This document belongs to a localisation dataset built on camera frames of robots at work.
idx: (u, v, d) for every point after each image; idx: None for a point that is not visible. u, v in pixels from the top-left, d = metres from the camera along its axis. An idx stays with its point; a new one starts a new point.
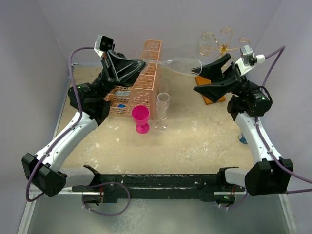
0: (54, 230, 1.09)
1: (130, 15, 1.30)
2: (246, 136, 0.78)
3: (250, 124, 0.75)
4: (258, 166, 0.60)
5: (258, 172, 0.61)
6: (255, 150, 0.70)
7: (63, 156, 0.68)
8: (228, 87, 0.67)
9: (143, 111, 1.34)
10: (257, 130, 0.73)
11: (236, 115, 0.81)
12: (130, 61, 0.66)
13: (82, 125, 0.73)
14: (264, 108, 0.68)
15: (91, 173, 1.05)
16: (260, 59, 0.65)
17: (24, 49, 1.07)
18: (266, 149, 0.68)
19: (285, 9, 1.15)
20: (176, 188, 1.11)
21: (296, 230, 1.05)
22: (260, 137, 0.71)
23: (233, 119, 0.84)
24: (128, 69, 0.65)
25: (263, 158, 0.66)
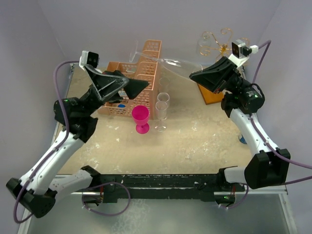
0: (54, 230, 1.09)
1: (130, 15, 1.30)
2: (243, 131, 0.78)
3: (245, 118, 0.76)
4: (256, 158, 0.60)
5: (256, 165, 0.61)
6: (252, 144, 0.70)
7: (49, 178, 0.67)
8: (224, 73, 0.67)
9: (143, 111, 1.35)
10: (252, 124, 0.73)
11: (230, 111, 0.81)
12: (114, 77, 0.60)
13: (66, 145, 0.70)
14: (258, 105, 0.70)
15: (87, 176, 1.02)
16: (254, 48, 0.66)
17: (24, 49, 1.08)
18: (263, 142, 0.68)
19: (285, 9, 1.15)
20: (176, 188, 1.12)
21: (296, 230, 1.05)
22: (255, 130, 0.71)
23: (227, 116, 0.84)
24: (111, 88, 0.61)
25: (261, 151, 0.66)
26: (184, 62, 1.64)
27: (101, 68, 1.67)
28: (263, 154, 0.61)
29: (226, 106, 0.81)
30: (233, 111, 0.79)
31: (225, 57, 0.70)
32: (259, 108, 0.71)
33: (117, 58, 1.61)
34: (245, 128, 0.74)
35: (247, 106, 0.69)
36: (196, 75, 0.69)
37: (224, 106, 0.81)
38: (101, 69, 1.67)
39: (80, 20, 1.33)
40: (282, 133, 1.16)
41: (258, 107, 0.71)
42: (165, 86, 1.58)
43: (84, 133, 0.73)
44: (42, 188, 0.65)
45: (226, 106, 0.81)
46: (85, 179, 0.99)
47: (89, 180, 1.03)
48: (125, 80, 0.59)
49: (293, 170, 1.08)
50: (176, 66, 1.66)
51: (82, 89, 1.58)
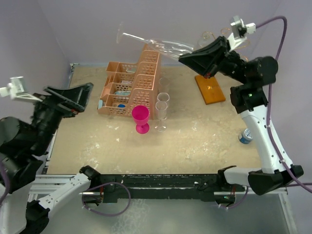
0: (54, 230, 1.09)
1: (130, 15, 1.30)
2: (253, 136, 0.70)
3: (261, 125, 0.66)
4: (273, 180, 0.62)
5: (270, 183, 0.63)
6: (265, 157, 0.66)
7: (15, 222, 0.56)
8: (214, 56, 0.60)
9: (143, 111, 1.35)
10: (268, 135, 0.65)
11: (243, 110, 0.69)
12: (79, 87, 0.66)
13: (6, 200, 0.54)
14: (270, 68, 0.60)
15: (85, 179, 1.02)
16: (250, 28, 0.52)
17: (24, 50, 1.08)
18: (278, 159, 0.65)
19: (285, 9, 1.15)
20: (175, 188, 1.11)
21: (295, 230, 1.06)
22: (272, 144, 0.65)
23: (238, 112, 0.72)
24: (84, 96, 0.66)
25: (276, 170, 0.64)
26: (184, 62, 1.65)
27: (101, 68, 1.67)
28: (279, 176, 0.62)
29: (240, 100, 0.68)
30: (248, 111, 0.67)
31: (219, 37, 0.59)
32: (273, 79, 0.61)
33: (117, 58, 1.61)
34: (259, 137, 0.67)
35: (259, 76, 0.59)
36: (191, 58, 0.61)
37: (236, 102, 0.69)
38: (101, 69, 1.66)
39: (81, 20, 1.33)
40: (282, 133, 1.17)
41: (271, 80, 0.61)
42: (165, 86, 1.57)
43: (19, 180, 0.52)
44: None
45: (239, 100, 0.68)
46: (82, 184, 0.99)
47: (87, 183, 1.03)
48: (90, 86, 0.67)
49: None
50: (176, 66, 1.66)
51: None
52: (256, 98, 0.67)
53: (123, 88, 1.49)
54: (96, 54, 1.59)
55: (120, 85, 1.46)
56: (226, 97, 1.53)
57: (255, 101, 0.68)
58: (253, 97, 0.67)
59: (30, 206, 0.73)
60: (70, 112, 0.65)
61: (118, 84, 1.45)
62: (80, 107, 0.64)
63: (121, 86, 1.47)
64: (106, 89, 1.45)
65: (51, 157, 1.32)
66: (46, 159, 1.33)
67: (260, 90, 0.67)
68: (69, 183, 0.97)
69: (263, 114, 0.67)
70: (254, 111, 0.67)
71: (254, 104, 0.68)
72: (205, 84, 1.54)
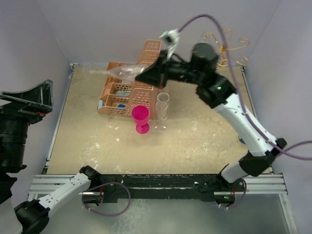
0: (54, 230, 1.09)
1: (130, 15, 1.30)
2: (233, 125, 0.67)
3: (239, 113, 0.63)
4: (266, 162, 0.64)
5: (263, 164, 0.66)
6: (252, 143, 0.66)
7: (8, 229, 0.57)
8: (158, 67, 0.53)
9: (143, 111, 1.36)
10: (250, 122, 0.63)
11: (217, 104, 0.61)
12: (38, 86, 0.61)
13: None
14: (210, 51, 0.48)
15: (85, 179, 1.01)
16: (174, 34, 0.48)
17: (23, 49, 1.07)
18: (264, 139, 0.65)
19: (285, 9, 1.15)
20: (175, 188, 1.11)
21: (296, 230, 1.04)
22: (255, 129, 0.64)
23: (210, 107, 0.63)
24: (45, 95, 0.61)
25: (266, 151, 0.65)
26: None
27: (101, 68, 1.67)
28: (270, 156, 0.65)
29: (209, 96, 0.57)
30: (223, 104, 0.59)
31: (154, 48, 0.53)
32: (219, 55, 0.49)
33: (117, 58, 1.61)
34: (241, 126, 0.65)
35: (202, 60, 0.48)
36: (141, 75, 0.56)
37: (207, 100, 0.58)
38: (101, 69, 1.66)
39: (80, 20, 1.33)
40: (283, 133, 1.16)
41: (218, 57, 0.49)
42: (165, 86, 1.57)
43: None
44: None
45: (208, 96, 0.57)
46: (82, 184, 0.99)
47: (87, 183, 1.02)
48: (49, 83, 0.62)
49: (294, 170, 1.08)
50: None
51: (82, 89, 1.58)
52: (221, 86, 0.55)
53: (122, 88, 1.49)
54: (96, 54, 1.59)
55: (120, 85, 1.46)
56: None
57: (225, 90, 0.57)
58: (221, 88, 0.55)
59: (30, 206, 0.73)
60: (36, 116, 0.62)
61: (118, 84, 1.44)
62: (48, 108, 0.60)
63: (121, 86, 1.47)
64: (106, 89, 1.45)
65: (51, 157, 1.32)
66: (46, 158, 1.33)
67: (222, 78, 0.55)
68: (69, 183, 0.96)
69: (237, 102, 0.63)
70: (227, 102, 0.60)
71: (225, 94, 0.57)
72: None
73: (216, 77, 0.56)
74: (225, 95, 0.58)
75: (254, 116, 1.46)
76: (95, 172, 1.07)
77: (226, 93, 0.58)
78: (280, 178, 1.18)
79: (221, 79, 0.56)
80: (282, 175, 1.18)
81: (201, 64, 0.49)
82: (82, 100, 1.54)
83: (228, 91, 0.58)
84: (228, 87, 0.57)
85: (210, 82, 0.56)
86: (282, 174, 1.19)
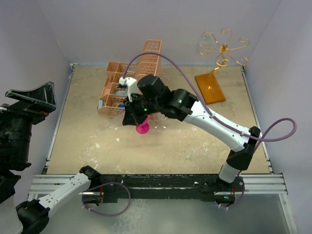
0: (54, 230, 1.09)
1: (130, 15, 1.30)
2: (207, 130, 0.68)
3: (206, 117, 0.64)
4: (247, 153, 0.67)
5: (245, 156, 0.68)
6: (229, 140, 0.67)
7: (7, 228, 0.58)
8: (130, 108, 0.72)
9: None
10: (219, 123, 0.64)
11: (185, 117, 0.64)
12: (41, 87, 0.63)
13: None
14: (149, 80, 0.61)
15: (85, 179, 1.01)
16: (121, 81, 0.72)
17: (23, 49, 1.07)
18: (238, 133, 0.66)
19: (285, 9, 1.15)
20: (175, 188, 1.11)
21: (296, 230, 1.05)
22: (226, 127, 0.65)
23: (181, 120, 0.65)
24: (48, 95, 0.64)
25: (244, 144, 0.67)
26: (184, 62, 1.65)
27: (101, 68, 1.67)
28: (249, 146, 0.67)
29: (175, 111, 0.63)
30: (189, 115, 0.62)
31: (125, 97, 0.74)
32: (159, 78, 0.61)
33: (117, 58, 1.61)
34: (214, 128, 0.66)
35: (146, 88, 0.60)
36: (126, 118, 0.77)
37: (176, 115, 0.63)
38: (101, 69, 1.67)
39: (80, 20, 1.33)
40: (283, 133, 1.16)
41: (160, 79, 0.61)
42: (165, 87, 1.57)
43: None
44: None
45: (175, 112, 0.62)
46: (82, 185, 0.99)
47: (87, 183, 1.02)
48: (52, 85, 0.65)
49: (294, 170, 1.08)
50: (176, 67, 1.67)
51: (82, 89, 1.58)
52: (178, 99, 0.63)
53: (123, 88, 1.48)
54: (96, 54, 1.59)
55: None
56: (226, 97, 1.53)
57: (186, 102, 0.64)
58: (180, 100, 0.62)
59: (30, 205, 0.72)
60: (40, 115, 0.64)
61: (118, 84, 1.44)
62: (52, 107, 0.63)
63: None
64: (106, 89, 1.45)
65: (51, 157, 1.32)
66: (46, 158, 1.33)
67: (176, 94, 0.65)
68: (69, 183, 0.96)
69: (201, 108, 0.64)
70: (192, 112, 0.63)
71: (187, 105, 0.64)
72: (205, 84, 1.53)
73: (174, 95, 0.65)
74: (188, 106, 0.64)
75: (254, 116, 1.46)
76: (95, 172, 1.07)
77: (189, 104, 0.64)
78: (280, 178, 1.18)
79: (179, 94, 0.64)
80: (282, 175, 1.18)
81: (149, 90, 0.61)
82: (82, 100, 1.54)
83: (190, 102, 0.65)
84: (188, 98, 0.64)
85: (170, 100, 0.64)
86: (282, 173, 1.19)
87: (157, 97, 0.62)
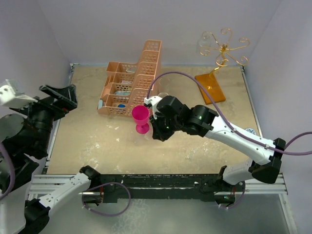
0: (54, 230, 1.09)
1: (130, 14, 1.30)
2: (230, 145, 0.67)
3: (228, 131, 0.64)
4: (275, 168, 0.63)
5: (272, 170, 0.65)
6: (254, 154, 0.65)
7: (12, 221, 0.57)
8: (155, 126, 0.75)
9: (143, 111, 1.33)
10: (241, 136, 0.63)
11: (207, 133, 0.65)
12: (66, 87, 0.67)
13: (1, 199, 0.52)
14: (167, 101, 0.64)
15: (86, 179, 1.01)
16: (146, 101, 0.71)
17: (23, 49, 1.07)
18: (263, 146, 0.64)
19: (285, 9, 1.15)
20: (175, 188, 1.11)
21: (296, 230, 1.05)
22: (249, 141, 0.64)
23: (202, 136, 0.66)
24: (71, 95, 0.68)
25: (269, 157, 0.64)
26: (184, 62, 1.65)
27: (101, 68, 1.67)
28: (275, 160, 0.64)
29: (196, 127, 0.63)
30: (210, 130, 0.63)
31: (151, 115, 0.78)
32: (176, 98, 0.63)
33: (117, 58, 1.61)
34: (236, 143, 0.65)
35: (165, 107, 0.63)
36: (155, 133, 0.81)
37: (197, 131, 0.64)
38: (101, 69, 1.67)
39: (80, 20, 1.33)
40: (283, 133, 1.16)
41: (177, 99, 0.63)
42: (165, 86, 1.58)
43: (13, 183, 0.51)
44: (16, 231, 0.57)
45: (196, 128, 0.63)
46: (82, 184, 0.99)
47: (87, 183, 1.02)
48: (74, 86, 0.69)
49: (293, 171, 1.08)
50: (176, 66, 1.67)
51: (82, 89, 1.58)
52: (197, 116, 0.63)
53: (122, 88, 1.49)
54: (96, 54, 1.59)
55: (120, 85, 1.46)
56: (226, 97, 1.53)
57: (205, 117, 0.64)
58: (199, 118, 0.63)
59: (30, 205, 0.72)
60: (63, 111, 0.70)
61: (118, 83, 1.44)
62: (73, 104, 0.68)
63: (121, 86, 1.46)
64: (106, 89, 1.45)
65: (51, 157, 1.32)
66: (46, 159, 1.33)
67: (197, 111, 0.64)
68: (69, 182, 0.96)
69: (222, 123, 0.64)
70: (214, 127, 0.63)
71: (207, 120, 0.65)
72: (205, 84, 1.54)
73: (193, 112, 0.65)
74: (209, 121, 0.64)
75: (254, 116, 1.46)
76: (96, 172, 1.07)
77: (209, 120, 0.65)
78: (280, 178, 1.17)
79: (198, 110, 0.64)
80: (282, 175, 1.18)
81: (168, 110, 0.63)
82: (82, 100, 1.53)
83: (210, 116, 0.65)
84: (208, 114, 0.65)
85: (191, 117, 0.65)
86: (282, 173, 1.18)
87: (177, 116, 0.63)
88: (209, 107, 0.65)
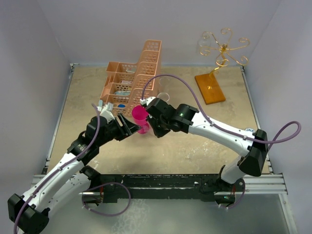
0: (54, 230, 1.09)
1: (130, 14, 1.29)
2: (212, 139, 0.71)
3: (207, 126, 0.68)
4: (253, 157, 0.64)
5: (254, 161, 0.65)
6: (233, 146, 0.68)
7: (49, 195, 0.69)
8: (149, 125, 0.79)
9: (143, 110, 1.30)
10: (219, 128, 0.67)
11: (188, 128, 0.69)
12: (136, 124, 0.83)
13: (69, 166, 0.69)
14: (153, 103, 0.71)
15: (85, 179, 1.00)
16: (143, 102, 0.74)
17: (24, 49, 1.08)
18: (241, 138, 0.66)
19: (285, 9, 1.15)
20: (176, 188, 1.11)
21: (296, 230, 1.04)
22: (227, 132, 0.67)
23: (185, 132, 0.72)
24: (133, 128, 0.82)
25: (248, 147, 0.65)
26: (184, 62, 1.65)
27: (101, 68, 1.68)
28: (254, 149, 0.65)
29: (179, 125, 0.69)
30: (190, 126, 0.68)
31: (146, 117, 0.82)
32: (160, 99, 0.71)
33: (117, 58, 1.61)
34: (216, 135, 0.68)
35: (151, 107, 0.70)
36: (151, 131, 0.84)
37: (179, 128, 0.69)
38: (101, 69, 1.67)
39: (80, 20, 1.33)
40: (283, 133, 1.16)
41: (162, 100, 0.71)
42: (165, 86, 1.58)
43: (87, 156, 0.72)
44: (42, 205, 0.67)
45: (178, 125, 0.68)
46: (82, 184, 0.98)
47: (87, 184, 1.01)
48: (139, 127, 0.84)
49: (294, 170, 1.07)
50: (176, 66, 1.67)
51: (82, 89, 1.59)
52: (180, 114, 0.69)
53: (122, 88, 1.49)
54: (96, 54, 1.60)
55: (120, 85, 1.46)
56: (226, 97, 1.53)
57: (188, 114, 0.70)
58: (181, 116, 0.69)
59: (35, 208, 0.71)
60: (121, 135, 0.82)
61: (118, 83, 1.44)
62: (128, 132, 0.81)
63: (121, 86, 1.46)
64: (106, 89, 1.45)
65: (51, 157, 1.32)
66: (46, 159, 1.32)
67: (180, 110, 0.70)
68: (69, 182, 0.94)
69: (202, 118, 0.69)
70: (193, 122, 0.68)
71: (189, 118, 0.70)
72: (205, 84, 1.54)
73: (177, 111, 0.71)
74: (190, 118, 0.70)
75: (254, 116, 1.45)
76: (96, 173, 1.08)
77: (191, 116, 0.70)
78: (280, 178, 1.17)
79: (181, 109, 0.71)
80: (282, 175, 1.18)
81: (153, 110, 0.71)
82: (82, 100, 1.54)
83: (192, 113, 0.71)
84: (189, 111, 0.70)
85: (174, 115, 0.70)
86: (282, 174, 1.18)
87: (161, 115, 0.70)
88: (190, 106, 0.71)
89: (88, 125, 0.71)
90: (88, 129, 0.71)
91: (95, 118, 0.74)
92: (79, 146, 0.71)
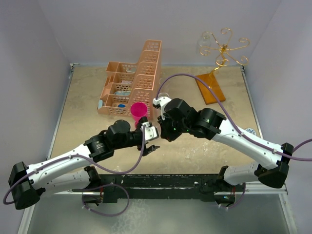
0: (54, 230, 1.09)
1: (130, 15, 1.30)
2: (237, 148, 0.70)
3: (235, 135, 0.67)
4: (282, 172, 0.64)
5: (282, 175, 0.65)
6: (260, 158, 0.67)
7: (48, 177, 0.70)
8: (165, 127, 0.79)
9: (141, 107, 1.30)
10: (249, 140, 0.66)
11: (213, 136, 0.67)
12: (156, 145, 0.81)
13: (79, 158, 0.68)
14: (176, 104, 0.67)
15: (86, 179, 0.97)
16: (155, 102, 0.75)
17: (24, 50, 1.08)
18: (270, 151, 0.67)
19: (285, 9, 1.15)
20: (175, 188, 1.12)
21: (296, 230, 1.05)
22: (258, 145, 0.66)
23: (209, 139, 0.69)
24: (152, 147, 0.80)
25: (278, 162, 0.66)
26: (184, 62, 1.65)
27: (101, 68, 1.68)
28: (283, 165, 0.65)
29: (203, 130, 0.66)
30: (218, 133, 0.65)
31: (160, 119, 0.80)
32: (184, 100, 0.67)
33: (117, 58, 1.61)
34: (243, 146, 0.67)
35: (174, 109, 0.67)
36: (162, 133, 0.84)
37: (204, 135, 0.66)
38: (101, 69, 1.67)
39: (80, 20, 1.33)
40: (283, 133, 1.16)
41: (185, 102, 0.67)
42: (165, 86, 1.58)
43: (100, 156, 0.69)
44: (38, 183, 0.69)
45: (203, 131, 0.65)
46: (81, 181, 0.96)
47: (86, 183, 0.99)
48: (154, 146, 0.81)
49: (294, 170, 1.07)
50: (176, 66, 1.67)
51: (82, 89, 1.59)
52: (204, 120, 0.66)
53: (122, 88, 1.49)
54: (96, 54, 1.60)
55: (120, 85, 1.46)
56: (226, 97, 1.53)
57: (213, 119, 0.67)
58: (206, 123, 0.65)
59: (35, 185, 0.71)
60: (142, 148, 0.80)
61: (118, 83, 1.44)
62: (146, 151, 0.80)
63: (121, 86, 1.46)
64: (106, 89, 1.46)
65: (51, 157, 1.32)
66: (46, 159, 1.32)
67: (204, 115, 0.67)
68: (71, 175, 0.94)
69: (229, 126, 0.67)
70: (221, 130, 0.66)
71: (215, 124, 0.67)
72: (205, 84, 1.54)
73: (201, 115, 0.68)
74: (216, 124, 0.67)
75: (254, 116, 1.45)
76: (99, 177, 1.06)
77: (217, 123, 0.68)
78: None
79: (205, 113, 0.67)
80: None
81: (175, 112, 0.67)
82: (82, 100, 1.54)
83: (219, 120, 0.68)
84: (216, 117, 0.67)
85: (198, 120, 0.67)
86: None
87: (184, 119, 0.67)
88: (217, 111, 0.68)
89: (111, 127, 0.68)
90: (109, 131, 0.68)
91: (120, 122, 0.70)
92: (97, 143, 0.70)
